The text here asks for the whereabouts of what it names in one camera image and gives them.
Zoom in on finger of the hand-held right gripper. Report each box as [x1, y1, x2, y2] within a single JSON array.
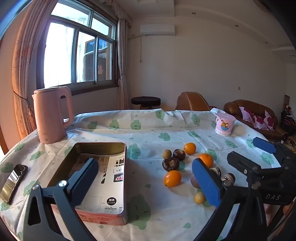
[[253, 137, 289, 160], [227, 151, 286, 186]]

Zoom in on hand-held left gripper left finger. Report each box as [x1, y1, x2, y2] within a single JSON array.
[[23, 158, 100, 241]]

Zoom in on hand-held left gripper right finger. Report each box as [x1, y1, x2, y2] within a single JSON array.
[[191, 158, 274, 241]]

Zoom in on dark brown water chestnut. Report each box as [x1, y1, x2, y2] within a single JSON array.
[[173, 149, 186, 161], [209, 167, 222, 178], [221, 173, 236, 186], [162, 157, 180, 172]]

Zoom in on rectangular metal tin box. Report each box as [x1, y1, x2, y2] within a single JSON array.
[[46, 142, 128, 226]]

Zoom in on pinkish round fruit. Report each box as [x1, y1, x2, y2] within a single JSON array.
[[190, 174, 201, 189]]

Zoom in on pink flowered pillow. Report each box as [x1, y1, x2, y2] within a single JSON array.
[[239, 107, 258, 123], [253, 110, 275, 131]]

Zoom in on cluttered dark shelf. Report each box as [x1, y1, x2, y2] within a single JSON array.
[[281, 95, 296, 139]]

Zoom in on pink cartoon cup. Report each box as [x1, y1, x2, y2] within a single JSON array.
[[215, 113, 236, 137]]

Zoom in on brown leather sofa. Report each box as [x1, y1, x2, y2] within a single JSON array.
[[223, 100, 288, 141]]

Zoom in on white green-print tablecloth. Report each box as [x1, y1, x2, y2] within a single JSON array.
[[0, 108, 281, 241]]

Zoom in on pink electric kettle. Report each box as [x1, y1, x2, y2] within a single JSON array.
[[32, 86, 75, 144]]

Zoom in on black smartphone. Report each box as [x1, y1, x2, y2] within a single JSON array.
[[0, 164, 28, 205]]

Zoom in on brown leather armchair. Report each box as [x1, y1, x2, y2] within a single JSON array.
[[175, 92, 216, 112]]

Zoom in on dark round stool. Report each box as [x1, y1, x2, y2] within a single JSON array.
[[131, 96, 161, 110]]

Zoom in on narrow pink curtain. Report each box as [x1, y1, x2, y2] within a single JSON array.
[[117, 19, 132, 110]]

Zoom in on sliding glass window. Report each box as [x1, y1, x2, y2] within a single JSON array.
[[43, 2, 119, 95]]

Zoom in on wide pink curtain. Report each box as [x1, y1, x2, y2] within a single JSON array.
[[11, 0, 58, 139]]

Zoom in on white air conditioner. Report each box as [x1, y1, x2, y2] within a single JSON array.
[[140, 24, 175, 36]]

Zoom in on frilled curtain valance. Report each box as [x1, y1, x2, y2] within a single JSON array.
[[102, 0, 133, 21]]

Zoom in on air conditioner cord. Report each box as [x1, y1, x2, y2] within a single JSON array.
[[128, 34, 143, 63]]

